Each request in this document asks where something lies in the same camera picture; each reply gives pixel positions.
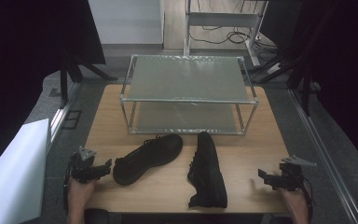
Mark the white metal desk frame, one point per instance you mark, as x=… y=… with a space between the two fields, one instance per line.
x=222 y=19

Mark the person's dark trouser leg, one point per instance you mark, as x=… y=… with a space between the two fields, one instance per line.
x=96 y=217

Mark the person's right hand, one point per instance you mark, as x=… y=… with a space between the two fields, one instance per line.
x=296 y=200

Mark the white foam board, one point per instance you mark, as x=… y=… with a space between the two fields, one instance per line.
x=15 y=174

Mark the white partition panel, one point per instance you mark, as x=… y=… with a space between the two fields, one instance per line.
x=126 y=20

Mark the white power strip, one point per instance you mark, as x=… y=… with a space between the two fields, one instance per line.
x=274 y=68

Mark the black curtain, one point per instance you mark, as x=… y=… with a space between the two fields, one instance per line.
x=21 y=62
x=348 y=77

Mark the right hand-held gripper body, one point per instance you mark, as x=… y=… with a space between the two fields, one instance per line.
x=290 y=177

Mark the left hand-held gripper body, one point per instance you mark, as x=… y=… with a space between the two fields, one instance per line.
x=82 y=169

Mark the black stand legs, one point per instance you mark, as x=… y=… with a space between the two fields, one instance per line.
x=63 y=81
x=306 y=93

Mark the aluminium floor rail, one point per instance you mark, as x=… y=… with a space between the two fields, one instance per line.
x=323 y=155
x=62 y=112

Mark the black sneaker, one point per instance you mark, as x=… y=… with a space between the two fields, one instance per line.
x=147 y=158
x=207 y=174

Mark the two-tier metal shoe rack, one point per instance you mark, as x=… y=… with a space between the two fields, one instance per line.
x=186 y=77

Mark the black floor socket frame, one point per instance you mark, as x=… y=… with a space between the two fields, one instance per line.
x=71 y=119

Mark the person's left hand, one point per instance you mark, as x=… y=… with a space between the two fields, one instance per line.
x=80 y=193

